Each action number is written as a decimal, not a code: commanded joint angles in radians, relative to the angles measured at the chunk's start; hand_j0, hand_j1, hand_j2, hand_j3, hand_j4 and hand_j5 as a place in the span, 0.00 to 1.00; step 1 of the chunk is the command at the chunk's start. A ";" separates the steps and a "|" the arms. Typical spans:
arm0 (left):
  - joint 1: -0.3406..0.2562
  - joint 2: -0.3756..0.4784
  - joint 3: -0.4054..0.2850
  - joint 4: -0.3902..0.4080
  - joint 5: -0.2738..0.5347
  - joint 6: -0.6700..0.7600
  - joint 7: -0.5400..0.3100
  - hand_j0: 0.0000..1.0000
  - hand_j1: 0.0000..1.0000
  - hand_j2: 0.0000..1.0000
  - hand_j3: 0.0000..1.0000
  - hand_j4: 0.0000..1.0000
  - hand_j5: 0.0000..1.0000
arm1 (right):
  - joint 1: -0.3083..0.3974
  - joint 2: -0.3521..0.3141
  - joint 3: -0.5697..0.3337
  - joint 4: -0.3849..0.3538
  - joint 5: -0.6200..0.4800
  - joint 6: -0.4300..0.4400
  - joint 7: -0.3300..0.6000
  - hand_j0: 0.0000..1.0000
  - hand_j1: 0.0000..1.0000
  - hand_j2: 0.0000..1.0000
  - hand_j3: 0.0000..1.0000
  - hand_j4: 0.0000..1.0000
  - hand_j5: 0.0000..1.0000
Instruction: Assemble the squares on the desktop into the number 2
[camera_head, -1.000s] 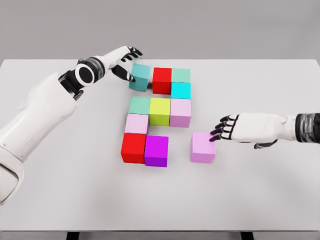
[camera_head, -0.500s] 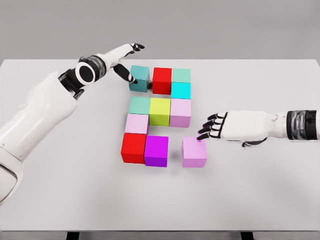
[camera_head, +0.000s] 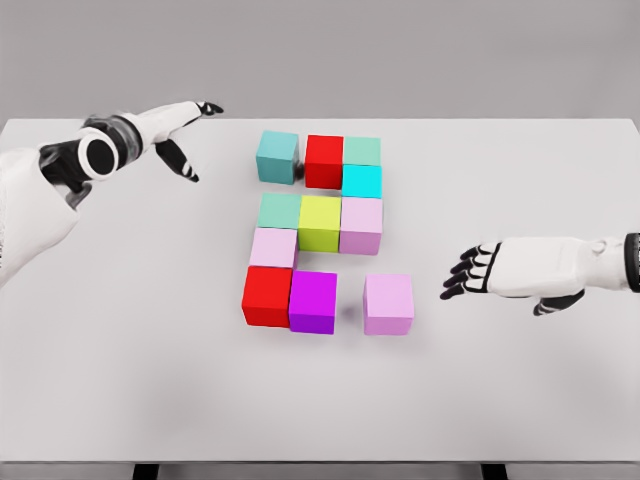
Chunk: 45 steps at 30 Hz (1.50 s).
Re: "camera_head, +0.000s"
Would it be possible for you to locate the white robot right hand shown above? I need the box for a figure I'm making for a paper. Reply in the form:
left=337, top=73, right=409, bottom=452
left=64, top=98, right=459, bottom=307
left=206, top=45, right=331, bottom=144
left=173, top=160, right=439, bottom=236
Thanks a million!
left=439, top=238, right=590, bottom=317

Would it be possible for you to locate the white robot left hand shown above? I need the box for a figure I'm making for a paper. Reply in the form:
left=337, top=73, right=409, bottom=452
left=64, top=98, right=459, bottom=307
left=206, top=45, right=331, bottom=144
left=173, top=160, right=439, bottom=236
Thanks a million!
left=140, top=99, right=225, bottom=184

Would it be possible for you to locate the teal blue cube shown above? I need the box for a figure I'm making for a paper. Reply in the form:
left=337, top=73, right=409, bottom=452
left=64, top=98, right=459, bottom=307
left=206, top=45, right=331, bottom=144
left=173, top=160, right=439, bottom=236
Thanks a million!
left=255, top=130, right=301, bottom=187

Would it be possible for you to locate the mint green cube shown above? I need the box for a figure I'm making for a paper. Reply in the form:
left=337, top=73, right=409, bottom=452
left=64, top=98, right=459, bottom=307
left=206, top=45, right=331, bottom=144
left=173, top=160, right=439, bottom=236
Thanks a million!
left=342, top=135, right=383, bottom=168
left=256, top=191, right=303, bottom=233

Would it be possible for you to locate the pale pink cube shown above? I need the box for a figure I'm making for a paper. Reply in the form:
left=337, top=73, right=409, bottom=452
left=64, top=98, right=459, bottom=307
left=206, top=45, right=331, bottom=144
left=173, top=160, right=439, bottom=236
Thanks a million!
left=362, top=272, right=416, bottom=337
left=338, top=196, right=385, bottom=257
left=247, top=226, right=300, bottom=272

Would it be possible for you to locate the red cube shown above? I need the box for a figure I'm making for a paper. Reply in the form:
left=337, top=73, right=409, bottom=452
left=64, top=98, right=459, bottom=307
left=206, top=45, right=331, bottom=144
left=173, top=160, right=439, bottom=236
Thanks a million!
left=303, top=134, right=346, bottom=191
left=241, top=264, right=294, bottom=330

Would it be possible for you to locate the yellow-green cube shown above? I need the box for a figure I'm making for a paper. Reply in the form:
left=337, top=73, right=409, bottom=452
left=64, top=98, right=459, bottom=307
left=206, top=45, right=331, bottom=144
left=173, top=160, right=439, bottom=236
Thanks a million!
left=297, top=195, right=343, bottom=253

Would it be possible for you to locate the bright cyan cube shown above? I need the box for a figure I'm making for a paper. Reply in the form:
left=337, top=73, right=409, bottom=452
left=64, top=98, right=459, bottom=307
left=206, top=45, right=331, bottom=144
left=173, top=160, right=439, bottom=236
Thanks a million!
left=340, top=163, right=384, bottom=200

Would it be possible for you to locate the magenta purple cube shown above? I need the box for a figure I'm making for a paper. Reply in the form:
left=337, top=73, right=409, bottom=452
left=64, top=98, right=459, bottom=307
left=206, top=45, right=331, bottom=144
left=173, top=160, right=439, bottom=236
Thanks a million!
left=287, top=269, right=339, bottom=336

